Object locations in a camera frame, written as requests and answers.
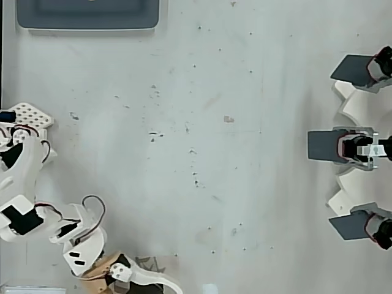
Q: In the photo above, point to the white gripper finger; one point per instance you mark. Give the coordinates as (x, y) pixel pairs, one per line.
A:
(147, 275)

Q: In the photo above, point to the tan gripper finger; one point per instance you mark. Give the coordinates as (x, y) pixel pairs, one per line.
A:
(118, 288)

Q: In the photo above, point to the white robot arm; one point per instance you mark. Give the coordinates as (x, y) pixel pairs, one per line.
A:
(23, 167)

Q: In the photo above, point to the white flat box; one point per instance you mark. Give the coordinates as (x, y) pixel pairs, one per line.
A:
(32, 290)

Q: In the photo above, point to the blue base connector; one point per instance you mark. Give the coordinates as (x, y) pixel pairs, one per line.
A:
(6, 116)

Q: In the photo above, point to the dark grey flat panel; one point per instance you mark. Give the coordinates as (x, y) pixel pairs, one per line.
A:
(350, 226)
(352, 70)
(323, 145)

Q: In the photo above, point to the white toothed round fixture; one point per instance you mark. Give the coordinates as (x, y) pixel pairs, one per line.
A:
(364, 186)

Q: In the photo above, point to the blue-grey plastic tray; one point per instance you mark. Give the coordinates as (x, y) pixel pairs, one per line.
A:
(87, 13)

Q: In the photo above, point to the white perforated base plate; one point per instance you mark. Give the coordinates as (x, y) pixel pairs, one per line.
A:
(32, 114)

